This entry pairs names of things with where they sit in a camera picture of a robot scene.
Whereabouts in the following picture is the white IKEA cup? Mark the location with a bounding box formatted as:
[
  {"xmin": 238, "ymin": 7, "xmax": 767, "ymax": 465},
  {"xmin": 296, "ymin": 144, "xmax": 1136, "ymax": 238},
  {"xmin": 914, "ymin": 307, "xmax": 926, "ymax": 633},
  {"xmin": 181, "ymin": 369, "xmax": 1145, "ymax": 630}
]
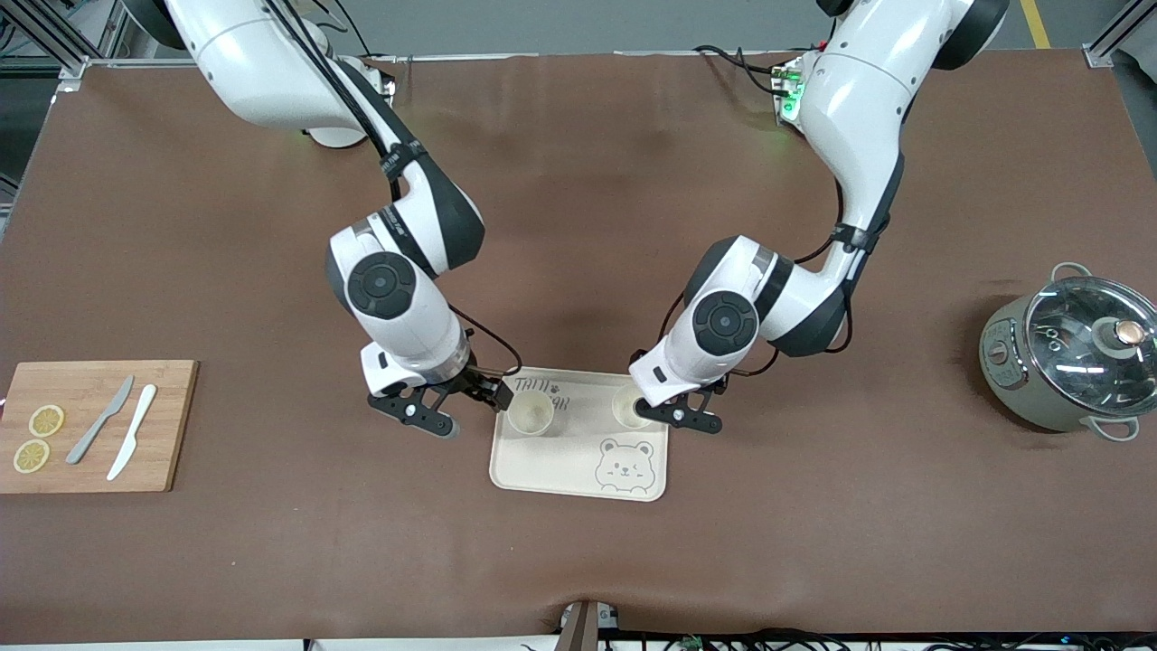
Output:
[
  {"xmin": 611, "ymin": 386, "xmax": 654, "ymax": 430},
  {"xmin": 506, "ymin": 391, "xmax": 556, "ymax": 439}
]

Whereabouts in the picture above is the beige bear print tray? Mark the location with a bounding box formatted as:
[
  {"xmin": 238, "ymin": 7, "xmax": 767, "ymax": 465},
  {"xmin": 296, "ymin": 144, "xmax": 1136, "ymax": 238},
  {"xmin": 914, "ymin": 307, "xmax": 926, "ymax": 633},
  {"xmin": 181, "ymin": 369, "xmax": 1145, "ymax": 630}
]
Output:
[{"xmin": 489, "ymin": 366, "xmax": 671, "ymax": 503}]

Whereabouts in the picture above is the brown table mat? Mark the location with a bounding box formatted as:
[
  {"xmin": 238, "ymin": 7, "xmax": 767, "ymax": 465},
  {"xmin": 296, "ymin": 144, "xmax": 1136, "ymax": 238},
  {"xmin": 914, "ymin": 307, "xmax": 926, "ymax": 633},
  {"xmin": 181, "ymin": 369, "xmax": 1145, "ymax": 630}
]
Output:
[{"xmin": 0, "ymin": 50, "xmax": 1157, "ymax": 645}]

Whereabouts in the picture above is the wooden cutting board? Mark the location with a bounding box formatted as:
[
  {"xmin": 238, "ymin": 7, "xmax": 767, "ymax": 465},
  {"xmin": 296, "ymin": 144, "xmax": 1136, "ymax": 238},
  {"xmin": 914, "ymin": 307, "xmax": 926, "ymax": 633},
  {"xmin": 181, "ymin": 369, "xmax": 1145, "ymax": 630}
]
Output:
[{"xmin": 0, "ymin": 360, "xmax": 200, "ymax": 495}]

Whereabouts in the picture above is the white plastic knife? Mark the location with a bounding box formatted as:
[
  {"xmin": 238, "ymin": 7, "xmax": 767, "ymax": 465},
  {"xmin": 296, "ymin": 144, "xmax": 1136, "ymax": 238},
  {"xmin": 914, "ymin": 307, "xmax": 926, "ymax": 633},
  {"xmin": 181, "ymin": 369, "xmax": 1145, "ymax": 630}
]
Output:
[{"xmin": 106, "ymin": 383, "xmax": 158, "ymax": 482}]

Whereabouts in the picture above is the grey plastic knife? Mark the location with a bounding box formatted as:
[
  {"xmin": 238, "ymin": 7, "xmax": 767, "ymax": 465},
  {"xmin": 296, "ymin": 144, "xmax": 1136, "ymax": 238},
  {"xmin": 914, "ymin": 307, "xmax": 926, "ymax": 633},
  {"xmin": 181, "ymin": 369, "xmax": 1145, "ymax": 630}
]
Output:
[{"xmin": 65, "ymin": 374, "xmax": 136, "ymax": 466}]

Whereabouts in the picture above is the grey green cooking pot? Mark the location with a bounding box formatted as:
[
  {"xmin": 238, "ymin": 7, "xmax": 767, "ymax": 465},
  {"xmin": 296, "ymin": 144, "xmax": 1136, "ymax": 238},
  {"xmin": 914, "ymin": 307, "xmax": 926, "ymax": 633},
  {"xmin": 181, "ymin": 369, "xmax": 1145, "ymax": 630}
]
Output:
[{"xmin": 979, "ymin": 262, "xmax": 1157, "ymax": 442}]

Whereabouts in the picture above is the glass pot lid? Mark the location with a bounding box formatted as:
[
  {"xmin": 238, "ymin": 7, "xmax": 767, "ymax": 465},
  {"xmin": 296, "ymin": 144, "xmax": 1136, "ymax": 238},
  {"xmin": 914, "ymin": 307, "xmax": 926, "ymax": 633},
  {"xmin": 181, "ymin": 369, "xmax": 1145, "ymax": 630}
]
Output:
[{"xmin": 1024, "ymin": 276, "xmax": 1157, "ymax": 421}]

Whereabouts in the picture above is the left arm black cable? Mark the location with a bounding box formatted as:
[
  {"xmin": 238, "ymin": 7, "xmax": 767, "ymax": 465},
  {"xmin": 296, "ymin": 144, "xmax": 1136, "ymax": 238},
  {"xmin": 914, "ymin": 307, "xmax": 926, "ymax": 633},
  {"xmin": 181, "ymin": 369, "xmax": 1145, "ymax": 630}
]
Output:
[{"xmin": 660, "ymin": 149, "xmax": 905, "ymax": 376}]

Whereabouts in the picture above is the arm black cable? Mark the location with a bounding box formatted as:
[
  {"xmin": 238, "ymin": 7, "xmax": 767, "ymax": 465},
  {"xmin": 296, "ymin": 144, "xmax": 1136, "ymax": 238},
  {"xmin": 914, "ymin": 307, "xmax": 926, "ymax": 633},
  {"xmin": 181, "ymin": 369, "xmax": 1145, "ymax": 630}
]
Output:
[
  {"xmin": 660, "ymin": 149, "xmax": 905, "ymax": 376},
  {"xmin": 258, "ymin": 0, "xmax": 523, "ymax": 379}
]

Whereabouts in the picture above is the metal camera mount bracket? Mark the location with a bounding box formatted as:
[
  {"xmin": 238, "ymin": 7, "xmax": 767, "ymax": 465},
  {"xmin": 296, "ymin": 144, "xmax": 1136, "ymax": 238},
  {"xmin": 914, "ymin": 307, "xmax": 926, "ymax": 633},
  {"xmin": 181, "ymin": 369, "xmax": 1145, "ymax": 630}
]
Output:
[{"xmin": 553, "ymin": 599, "xmax": 623, "ymax": 651}]

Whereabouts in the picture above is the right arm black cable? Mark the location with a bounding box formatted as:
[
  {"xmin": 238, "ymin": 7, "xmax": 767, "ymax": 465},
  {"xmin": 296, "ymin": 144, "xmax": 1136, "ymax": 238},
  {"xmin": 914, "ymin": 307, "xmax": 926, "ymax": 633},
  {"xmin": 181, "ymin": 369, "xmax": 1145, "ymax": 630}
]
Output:
[{"xmin": 258, "ymin": 0, "xmax": 523, "ymax": 379}]

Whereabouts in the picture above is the black power cable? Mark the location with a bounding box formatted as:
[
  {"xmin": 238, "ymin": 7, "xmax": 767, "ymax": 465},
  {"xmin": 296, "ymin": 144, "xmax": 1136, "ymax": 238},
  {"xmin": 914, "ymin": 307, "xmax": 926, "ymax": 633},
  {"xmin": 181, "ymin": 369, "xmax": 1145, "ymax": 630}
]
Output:
[{"xmin": 693, "ymin": 42, "xmax": 819, "ymax": 96}]

